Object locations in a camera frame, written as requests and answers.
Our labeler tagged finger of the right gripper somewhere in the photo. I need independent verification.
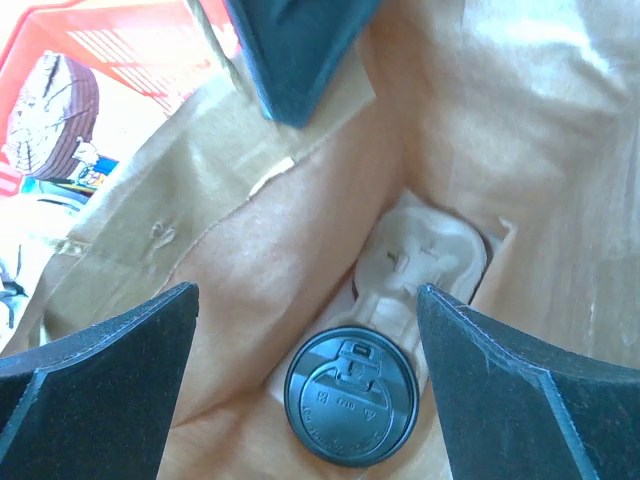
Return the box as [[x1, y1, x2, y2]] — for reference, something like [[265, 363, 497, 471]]
[[225, 0, 381, 128]]

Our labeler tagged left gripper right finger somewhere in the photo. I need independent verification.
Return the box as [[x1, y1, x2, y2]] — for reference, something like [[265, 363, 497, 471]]
[[417, 285, 639, 479]]

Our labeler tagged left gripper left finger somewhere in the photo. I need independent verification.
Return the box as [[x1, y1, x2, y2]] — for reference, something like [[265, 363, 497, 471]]
[[1, 282, 199, 479]]

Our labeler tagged black coffee cup lid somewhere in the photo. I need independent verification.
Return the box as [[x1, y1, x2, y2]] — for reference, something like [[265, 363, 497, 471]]
[[283, 325, 420, 468]]

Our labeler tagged cardboard cup carrier tray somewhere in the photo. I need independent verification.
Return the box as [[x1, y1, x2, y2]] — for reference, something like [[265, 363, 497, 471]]
[[296, 206, 487, 391]]

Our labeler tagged brown paper bag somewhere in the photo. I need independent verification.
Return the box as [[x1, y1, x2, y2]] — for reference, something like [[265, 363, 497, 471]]
[[0, 0, 640, 480]]

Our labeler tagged red plastic shopping basket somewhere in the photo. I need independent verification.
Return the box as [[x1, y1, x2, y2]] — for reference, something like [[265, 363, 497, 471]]
[[1, 1, 239, 198]]

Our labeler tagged brown lidded round tub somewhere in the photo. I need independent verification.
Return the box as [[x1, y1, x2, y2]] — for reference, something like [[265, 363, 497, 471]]
[[2, 50, 100, 180]]

